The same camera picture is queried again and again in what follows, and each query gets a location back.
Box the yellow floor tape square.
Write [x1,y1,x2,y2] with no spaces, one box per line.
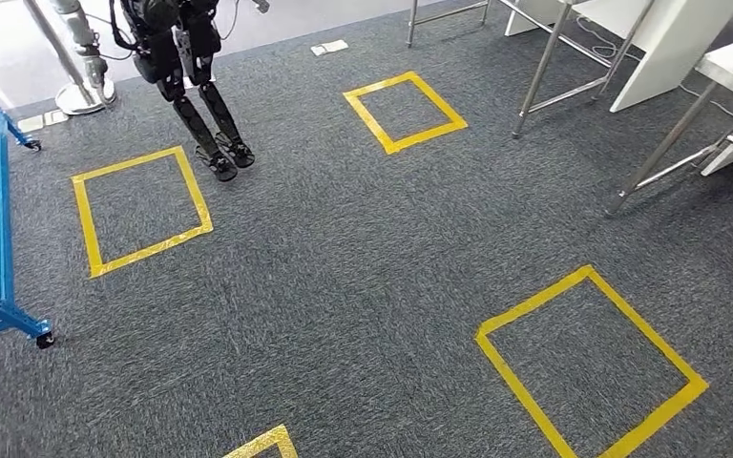
[221,425,300,458]
[71,145,215,280]
[474,265,710,458]
[343,71,469,156]

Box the white floor cable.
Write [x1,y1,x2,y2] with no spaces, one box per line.
[575,15,733,119]

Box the silver stand round base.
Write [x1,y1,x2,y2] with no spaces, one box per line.
[21,0,118,117]

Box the blue metal shelf rack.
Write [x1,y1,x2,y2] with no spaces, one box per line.
[0,63,56,350]

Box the black humanoid robot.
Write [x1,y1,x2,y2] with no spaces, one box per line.
[47,0,273,183]

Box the metal floor outlet plate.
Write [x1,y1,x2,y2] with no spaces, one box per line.
[310,38,350,57]

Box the white cabinet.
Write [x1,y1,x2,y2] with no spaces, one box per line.
[504,0,733,114]

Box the stainless steel table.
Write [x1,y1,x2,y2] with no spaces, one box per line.
[406,0,659,140]

